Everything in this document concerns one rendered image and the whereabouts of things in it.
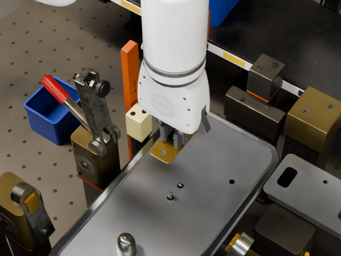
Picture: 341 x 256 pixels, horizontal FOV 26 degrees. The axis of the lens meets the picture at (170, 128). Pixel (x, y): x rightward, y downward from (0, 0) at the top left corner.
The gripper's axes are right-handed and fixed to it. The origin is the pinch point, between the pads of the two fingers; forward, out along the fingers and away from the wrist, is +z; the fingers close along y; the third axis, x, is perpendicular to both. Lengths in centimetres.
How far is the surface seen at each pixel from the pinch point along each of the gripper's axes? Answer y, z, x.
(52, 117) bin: -47, 49, 16
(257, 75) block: 0.1, 12.1, 26.2
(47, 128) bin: -43, 44, 11
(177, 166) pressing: -3.2, 19.4, 5.4
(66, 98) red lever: -21.9, 7.1, -0.7
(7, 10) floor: -139, 120, 82
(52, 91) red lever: -24.4, 6.1, -1.3
